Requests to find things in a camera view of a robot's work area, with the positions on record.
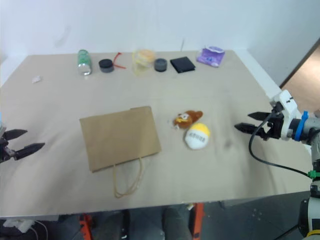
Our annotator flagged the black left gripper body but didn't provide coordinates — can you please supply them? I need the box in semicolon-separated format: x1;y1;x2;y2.
0;134;17;164

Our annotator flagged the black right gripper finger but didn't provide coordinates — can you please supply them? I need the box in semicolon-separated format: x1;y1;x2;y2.
234;122;260;136
247;111;273;122

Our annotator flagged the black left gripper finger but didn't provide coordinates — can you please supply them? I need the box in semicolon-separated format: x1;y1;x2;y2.
13;142;46;161
4;128;29;142

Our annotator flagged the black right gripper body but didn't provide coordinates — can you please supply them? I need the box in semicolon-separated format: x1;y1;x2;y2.
257;103;286;142

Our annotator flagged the purple packet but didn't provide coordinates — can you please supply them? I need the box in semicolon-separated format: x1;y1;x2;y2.
196;45;226;68

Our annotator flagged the clear yellow bag with burger toy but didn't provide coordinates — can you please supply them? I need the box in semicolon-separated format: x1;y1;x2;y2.
131;49;156;77

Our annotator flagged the blue clip on right wrist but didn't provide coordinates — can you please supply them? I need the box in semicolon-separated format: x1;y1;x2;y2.
294;110;309;142

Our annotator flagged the white yellow plush ball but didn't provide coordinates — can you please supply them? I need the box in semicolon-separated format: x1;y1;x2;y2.
184;122;211;151

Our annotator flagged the brown plush bear toy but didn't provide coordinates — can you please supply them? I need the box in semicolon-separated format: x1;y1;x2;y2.
173;110;204;131

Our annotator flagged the white power strip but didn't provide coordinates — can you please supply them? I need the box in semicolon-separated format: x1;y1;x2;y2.
1;218;34;233

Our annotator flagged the black square wallet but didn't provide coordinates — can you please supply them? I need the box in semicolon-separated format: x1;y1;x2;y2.
170;56;197;74

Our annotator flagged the orange table leg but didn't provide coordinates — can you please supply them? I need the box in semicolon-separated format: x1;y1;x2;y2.
191;202;207;240
78;213;95;240

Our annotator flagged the green plastic bottle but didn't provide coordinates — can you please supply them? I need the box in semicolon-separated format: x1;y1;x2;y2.
76;49;94;77

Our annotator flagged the grey round container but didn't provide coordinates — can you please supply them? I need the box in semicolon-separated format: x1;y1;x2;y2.
153;58;168;73

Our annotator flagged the black round container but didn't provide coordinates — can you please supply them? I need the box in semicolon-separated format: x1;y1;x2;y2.
98;58;115;74

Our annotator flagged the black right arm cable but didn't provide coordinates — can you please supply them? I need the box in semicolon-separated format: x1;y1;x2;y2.
248;112;311;177

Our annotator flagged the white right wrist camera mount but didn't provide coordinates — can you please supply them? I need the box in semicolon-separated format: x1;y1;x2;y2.
269;89;300;141

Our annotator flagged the white cable on floor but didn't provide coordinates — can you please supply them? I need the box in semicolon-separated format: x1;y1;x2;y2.
31;220;49;240

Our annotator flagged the brown paper bag with handles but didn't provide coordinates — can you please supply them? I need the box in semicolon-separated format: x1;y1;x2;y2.
79;106;162;199

